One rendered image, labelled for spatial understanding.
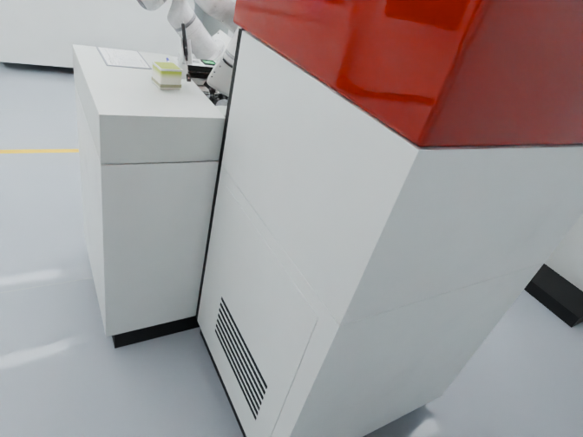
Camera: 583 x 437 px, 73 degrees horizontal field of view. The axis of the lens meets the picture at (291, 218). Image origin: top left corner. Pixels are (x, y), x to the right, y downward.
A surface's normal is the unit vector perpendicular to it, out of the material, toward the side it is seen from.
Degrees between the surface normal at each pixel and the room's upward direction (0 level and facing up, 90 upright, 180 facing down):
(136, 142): 90
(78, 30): 90
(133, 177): 90
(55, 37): 90
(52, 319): 0
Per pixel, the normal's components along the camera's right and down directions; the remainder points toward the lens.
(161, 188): 0.48, 0.58
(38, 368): 0.23, -0.81
